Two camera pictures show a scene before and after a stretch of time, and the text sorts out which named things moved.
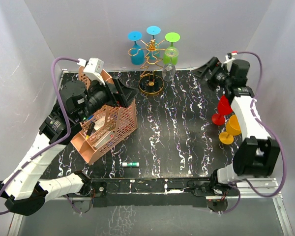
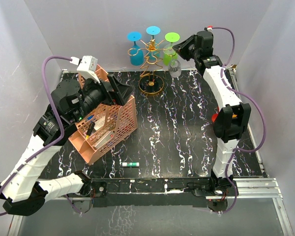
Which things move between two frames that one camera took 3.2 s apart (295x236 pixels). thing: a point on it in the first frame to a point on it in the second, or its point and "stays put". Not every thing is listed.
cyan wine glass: x=153 y=30 stays put
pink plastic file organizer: x=105 y=128 stays put
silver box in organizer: x=107 y=137 stays put
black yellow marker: x=91 y=126 stays put
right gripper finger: x=213 y=62 to x=184 y=43
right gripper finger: x=200 y=72 to x=183 y=52
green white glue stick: x=130 y=164 stays put
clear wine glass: x=168 y=72 to x=174 y=66
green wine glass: x=170 y=54 stays put
